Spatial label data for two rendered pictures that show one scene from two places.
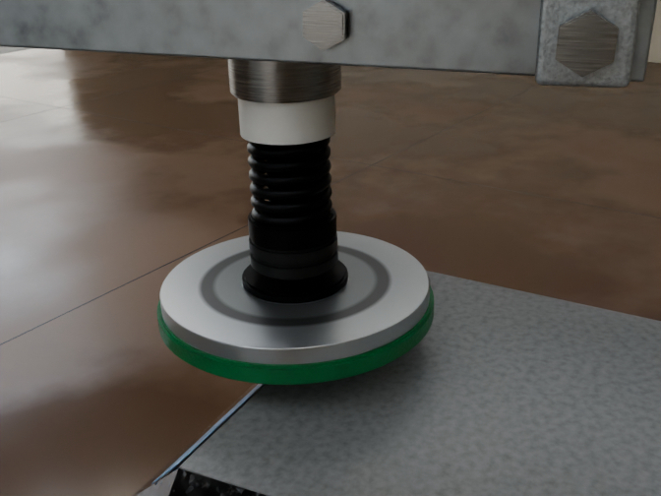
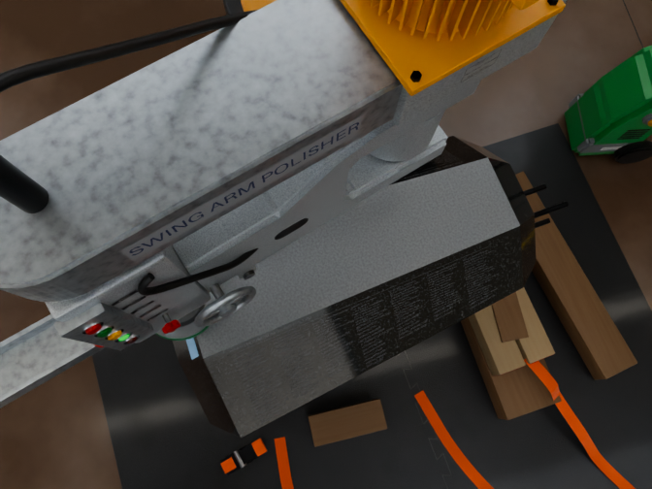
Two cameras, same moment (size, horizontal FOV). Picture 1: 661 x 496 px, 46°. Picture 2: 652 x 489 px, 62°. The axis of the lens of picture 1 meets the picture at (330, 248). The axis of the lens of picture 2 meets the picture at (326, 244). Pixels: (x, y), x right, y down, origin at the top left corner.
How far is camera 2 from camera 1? 125 cm
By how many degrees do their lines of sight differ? 58
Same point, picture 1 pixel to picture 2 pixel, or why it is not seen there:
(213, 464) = (208, 351)
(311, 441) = (218, 330)
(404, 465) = (240, 321)
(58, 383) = not seen: outside the picture
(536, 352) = not seen: hidden behind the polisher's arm
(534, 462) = (260, 299)
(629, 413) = (266, 269)
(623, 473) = (276, 289)
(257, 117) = not seen: hidden behind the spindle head
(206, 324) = (179, 333)
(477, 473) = (253, 311)
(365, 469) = (235, 328)
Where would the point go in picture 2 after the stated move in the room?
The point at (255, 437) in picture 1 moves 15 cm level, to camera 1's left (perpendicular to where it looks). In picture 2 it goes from (208, 339) to (169, 379)
